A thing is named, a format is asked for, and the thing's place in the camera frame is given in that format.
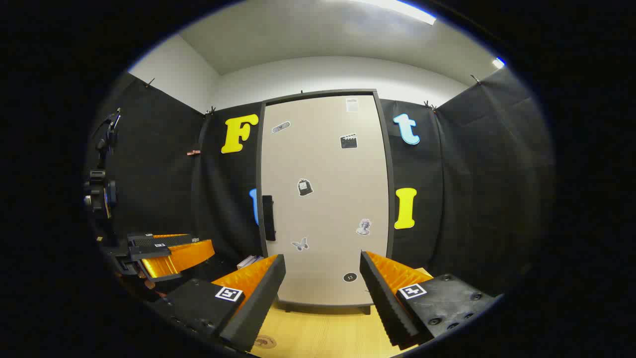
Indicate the long ceiling light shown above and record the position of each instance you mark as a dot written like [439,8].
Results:
[397,10]

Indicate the black backdrop cloth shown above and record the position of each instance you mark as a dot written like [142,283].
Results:
[472,174]

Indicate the small ceiling light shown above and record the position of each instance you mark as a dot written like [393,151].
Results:
[498,62]

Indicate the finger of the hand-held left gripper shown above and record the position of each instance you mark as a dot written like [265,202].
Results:
[164,240]
[179,258]

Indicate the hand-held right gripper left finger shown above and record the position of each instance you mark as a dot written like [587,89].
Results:
[258,303]

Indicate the beige cabinet door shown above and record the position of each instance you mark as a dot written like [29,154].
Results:
[323,214]

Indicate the dark grey cabinet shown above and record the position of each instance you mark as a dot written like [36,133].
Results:
[391,199]

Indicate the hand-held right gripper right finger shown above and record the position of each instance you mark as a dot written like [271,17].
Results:
[385,303]

